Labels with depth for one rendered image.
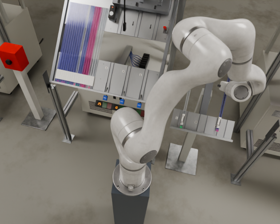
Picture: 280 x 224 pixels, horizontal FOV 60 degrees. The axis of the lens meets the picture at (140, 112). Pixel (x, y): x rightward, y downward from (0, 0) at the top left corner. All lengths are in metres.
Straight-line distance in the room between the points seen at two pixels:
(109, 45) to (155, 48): 0.38
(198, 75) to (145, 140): 0.28
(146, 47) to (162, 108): 1.33
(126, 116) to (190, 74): 0.30
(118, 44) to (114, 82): 0.63
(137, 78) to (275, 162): 1.47
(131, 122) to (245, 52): 0.45
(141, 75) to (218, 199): 1.13
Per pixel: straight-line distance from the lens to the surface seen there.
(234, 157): 2.28
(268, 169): 2.35
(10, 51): 1.89
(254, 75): 1.06
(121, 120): 0.88
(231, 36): 0.82
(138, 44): 2.10
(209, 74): 0.70
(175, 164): 2.08
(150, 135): 0.81
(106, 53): 2.00
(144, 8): 1.53
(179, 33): 0.78
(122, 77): 1.52
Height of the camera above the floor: 1.82
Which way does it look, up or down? 50 degrees down
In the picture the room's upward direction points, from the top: 4 degrees clockwise
